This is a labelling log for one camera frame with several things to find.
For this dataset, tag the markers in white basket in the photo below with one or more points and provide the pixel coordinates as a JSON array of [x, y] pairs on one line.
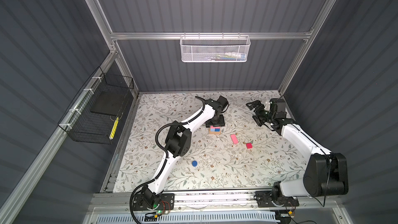
[[229, 56]]

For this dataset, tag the yellow marker in basket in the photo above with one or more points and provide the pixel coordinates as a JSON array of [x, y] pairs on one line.
[[114, 128]]

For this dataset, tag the black wire basket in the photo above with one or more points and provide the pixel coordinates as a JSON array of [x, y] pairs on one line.
[[83, 126]]

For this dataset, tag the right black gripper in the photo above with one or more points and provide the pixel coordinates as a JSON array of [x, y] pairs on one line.
[[257, 103]]

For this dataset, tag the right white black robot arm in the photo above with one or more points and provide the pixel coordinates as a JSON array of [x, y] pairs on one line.
[[326, 173]]

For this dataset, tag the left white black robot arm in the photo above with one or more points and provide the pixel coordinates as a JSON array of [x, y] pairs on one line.
[[174, 139]]

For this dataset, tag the white wire mesh basket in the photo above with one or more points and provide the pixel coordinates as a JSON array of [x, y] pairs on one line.
[[196, 48]]

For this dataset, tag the white ventilated cable duct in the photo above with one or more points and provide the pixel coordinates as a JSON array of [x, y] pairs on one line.
[[212, 217]]

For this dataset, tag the black pad in basket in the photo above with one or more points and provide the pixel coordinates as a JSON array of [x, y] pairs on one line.
[[108, 103]]

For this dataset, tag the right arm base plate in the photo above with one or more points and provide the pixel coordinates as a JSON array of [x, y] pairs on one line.
[[264, 198]]

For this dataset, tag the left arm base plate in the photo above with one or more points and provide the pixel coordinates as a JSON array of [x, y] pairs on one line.
[[166, 203]]

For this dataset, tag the floral patterned table mat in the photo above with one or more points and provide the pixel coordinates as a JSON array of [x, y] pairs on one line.
[[221, 164]]

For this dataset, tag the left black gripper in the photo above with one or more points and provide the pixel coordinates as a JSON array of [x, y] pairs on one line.
[[222, 122]]

